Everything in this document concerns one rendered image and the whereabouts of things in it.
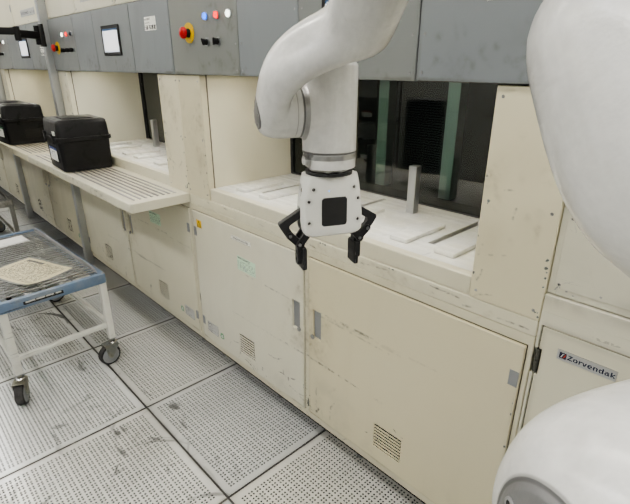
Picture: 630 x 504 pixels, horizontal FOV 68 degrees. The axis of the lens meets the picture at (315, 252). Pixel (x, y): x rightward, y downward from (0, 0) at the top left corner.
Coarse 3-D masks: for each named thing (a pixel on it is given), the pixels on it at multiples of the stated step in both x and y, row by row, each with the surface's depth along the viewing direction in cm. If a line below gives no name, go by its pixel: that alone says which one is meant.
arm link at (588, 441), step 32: (544, 416) 22; (576, 416) 21; (608, 416) 20; (512, 448) 23; (544, 448) 21; (576, 448) 20; (608, 448) 19; (512, 480) 22; (544, 480) 20; (576, 480) 19; (608, 480) 18
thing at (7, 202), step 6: (0, 192) 332; (0, 198) 324; (6, 198) 320; (0, 204) 315; (6, 204) 318; (12, 204) 320; (12, 210) 322; (0, 216) 368; (12, 216) 323; (0, 222) 394; (6, 222) 354; (12, 222) 325; (0, 228) 394; (12, 228) 341; (18, 228) 327
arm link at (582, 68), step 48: (576, 0) 24; (624, 0) 22; (528, 48) 28; (576, 48) 24; (624, 48) 22; (576, 96) 24; (624, 96) 22; (576, 144) 24; (624, 144) 22; (576, 192) 25; (624, 192) 23; (624, 240) 24
